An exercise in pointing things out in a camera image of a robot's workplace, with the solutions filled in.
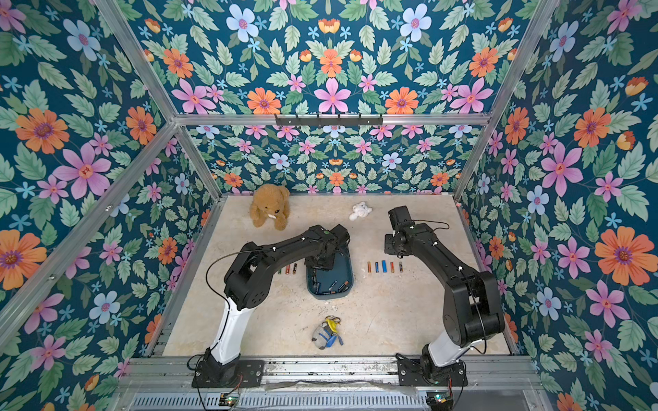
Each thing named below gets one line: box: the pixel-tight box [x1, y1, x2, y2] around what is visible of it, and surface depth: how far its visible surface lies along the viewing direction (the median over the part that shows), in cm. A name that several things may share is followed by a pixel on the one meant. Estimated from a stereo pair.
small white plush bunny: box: [348, 202, 373, 221], surface depth 113 cm
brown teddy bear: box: [250, 183, 291, 232], surface depth 98 cm
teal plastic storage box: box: [305, 246, 354, 300], surface depth 92 cm
